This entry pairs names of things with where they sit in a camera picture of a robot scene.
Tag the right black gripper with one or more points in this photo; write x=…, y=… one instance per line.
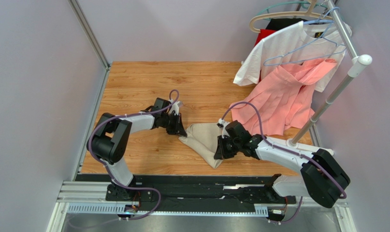
x=227, y=145

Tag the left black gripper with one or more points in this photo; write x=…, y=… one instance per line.
x=178, y=128

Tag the beige cloth napkin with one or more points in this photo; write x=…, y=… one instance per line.
x=202, y=138

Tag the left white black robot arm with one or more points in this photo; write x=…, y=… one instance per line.
x=108, y=141

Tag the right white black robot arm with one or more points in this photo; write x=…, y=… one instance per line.
x=320, y=175

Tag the pink pleated garment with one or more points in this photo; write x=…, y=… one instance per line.
x=283, y=98

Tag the red garment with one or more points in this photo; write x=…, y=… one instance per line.
x=263, y=34

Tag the white t-shirt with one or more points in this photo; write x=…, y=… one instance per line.
x=284, y=41

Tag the black garment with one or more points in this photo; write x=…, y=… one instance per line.
x=281, y=23

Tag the green hanger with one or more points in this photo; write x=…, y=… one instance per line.
x=278, y=6

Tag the beige wooden hanger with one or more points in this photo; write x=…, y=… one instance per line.
x=314, y=12

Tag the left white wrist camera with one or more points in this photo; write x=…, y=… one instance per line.
x=175, y=107

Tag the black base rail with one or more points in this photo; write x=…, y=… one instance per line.
x=188, y=193

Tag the blue wire hanger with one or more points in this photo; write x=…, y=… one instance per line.
x=310, y=45

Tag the aluminium frame post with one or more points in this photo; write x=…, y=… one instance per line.
x=89, y=33

